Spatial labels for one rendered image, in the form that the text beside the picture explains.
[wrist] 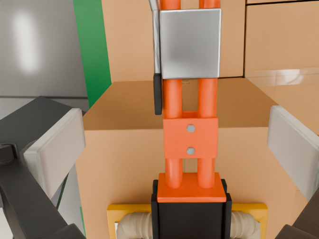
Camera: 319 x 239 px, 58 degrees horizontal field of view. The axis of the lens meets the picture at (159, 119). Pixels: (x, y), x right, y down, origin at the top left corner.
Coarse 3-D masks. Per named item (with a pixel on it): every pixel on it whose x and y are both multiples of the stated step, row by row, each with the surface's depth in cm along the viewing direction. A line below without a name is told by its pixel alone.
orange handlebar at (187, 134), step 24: (168, 0) 29; (216, 0) 29; (168, 96) 32; (216, 96) 32; (168, 120) 32; (192, 120) 32; (216, 120) 32; (168, 144) 33; (192, 144) 33; (216, 144) 33; (168, 168) 35
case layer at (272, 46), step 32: (128, 0) 79; (192, 0) 79; (224, 0) 78; (256, 0) 78; (288, 0) 78; (128, 32) 82; (224, 32) 81; (256, 32) 81; (288, 32) 81; (128, 64) 85; (224, 64) 84; (256, 64) 84; (288, 64) 84; (288, 96) 87
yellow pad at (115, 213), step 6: (114, 204) 53; (120, 204) 53; (126, 204) 53; (132, 204) 53; (138, 204) 53; (144, 204) 53; (150, 204) 53; (108, 210) 52; (114, 210) 52; (120, 210) 52; (126, 210) 52; (132, 210) 52; (138, 210) 52; (144, 210) 52; (150, 210) 52; (108, 216) 52; (114, 216) 52; (120, 216) 52; (108, 222) 53; (114, 222) 53; (114, 228) 53; (114, 234) 54
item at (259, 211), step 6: (234, 204) 52; (240, 204) 52; (246, 204) 52; (252, 204) 52; (258, 204) 52; (264, 204) 52; (234, 210) 51; (240, 210) 51; (246, 210) 51; (252, 210) 51; (258, 210) 51; (264, 210) 51; (258, 216) 51; (264, 216) 51; (264, 222) 51; (264, 228) 52; (264, 234) 52
